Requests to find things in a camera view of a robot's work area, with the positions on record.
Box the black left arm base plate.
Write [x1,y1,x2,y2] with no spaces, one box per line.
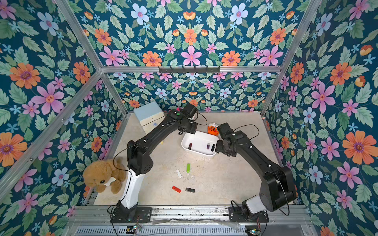
[110,205,152,224]

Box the brown teddy bear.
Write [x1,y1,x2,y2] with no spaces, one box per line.
[83,159,127,194]

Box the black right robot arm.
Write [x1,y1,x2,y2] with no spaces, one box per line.
[215,123,297,214]

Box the orange tiger toy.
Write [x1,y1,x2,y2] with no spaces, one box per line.
[207,123,219,136]

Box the white storage box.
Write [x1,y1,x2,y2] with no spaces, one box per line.
[181,131,219,157]

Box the black silver usb drive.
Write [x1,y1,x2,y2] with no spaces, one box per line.
[186,188,195,193]

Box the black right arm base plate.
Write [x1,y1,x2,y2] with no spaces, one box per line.
[228,206,269,223]

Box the black wall hook rail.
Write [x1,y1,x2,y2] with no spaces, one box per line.
[158,66,221,74]

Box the white usb drive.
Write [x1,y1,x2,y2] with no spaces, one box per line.
[176,169,182,179]

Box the light blue drawer cabinet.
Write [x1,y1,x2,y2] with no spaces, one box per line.
[134,101,165,134]

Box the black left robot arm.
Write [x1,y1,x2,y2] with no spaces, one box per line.
[115,104,198,217]

